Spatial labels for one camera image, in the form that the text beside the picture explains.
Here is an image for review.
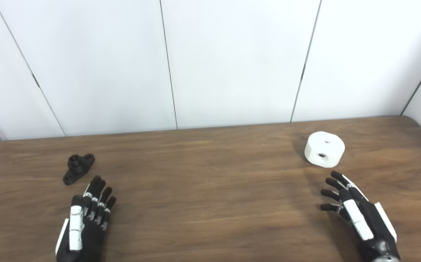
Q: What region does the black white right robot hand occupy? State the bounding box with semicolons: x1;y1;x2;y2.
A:
320;170;401;262

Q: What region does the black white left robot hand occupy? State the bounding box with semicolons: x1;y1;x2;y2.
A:
55;175;117;262

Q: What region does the black flanged holder part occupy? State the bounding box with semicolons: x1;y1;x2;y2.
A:
63;154;95;185

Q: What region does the round white plastic piece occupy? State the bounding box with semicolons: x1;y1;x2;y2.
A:
304;131;345;168

